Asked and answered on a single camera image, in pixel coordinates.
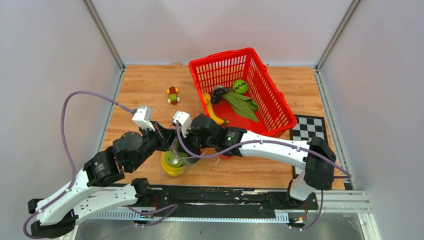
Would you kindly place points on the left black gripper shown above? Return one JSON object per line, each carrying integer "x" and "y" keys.
{"x": 165, "y": 135}

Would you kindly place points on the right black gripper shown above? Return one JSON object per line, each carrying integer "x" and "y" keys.
{"x": 185, "y": 146}

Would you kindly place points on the clear zip top bag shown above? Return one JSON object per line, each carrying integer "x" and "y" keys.
{"x": 190, "y": 160}

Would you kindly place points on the yellow toy banana bunch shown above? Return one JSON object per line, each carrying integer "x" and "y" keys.
{"x": 171, "y": 171}

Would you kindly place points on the red plastic shopping basket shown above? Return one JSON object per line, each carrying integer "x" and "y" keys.
{"x": 224, "y": 68}

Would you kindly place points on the green toy apple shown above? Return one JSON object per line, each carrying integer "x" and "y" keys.
{"x": 173, "y": 159}

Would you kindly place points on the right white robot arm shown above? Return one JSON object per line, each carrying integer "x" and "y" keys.
{"x": 314, "y": 157}

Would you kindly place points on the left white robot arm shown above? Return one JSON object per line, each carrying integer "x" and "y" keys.
{"x": 58, "y": 214}

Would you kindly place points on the colourful toy block car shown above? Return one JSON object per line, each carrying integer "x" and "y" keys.
{"x": 173, "y": 98}

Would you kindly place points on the single yellow toy banana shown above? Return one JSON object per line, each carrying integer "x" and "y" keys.
{"x": 207, "y": 100}

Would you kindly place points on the black toy grape bunch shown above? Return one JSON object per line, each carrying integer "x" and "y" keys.
{"x": 218, "y": 92}

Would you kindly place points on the green toy lettuce leaf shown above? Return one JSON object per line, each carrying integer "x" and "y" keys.
{"x": 242, "y": 105}

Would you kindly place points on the black white checkerboard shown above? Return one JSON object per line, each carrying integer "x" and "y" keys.
{"x": 309, "y": 126}

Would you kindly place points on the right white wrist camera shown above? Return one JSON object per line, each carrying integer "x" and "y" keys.
{"x": 183, "y": 119}

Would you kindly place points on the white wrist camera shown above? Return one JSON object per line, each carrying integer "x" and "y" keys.
{"x": 142, "y": 118}
{"x": 183, "y": 119}

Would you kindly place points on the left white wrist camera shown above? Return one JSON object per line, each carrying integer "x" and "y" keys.
{"x": 142, "y": 118}

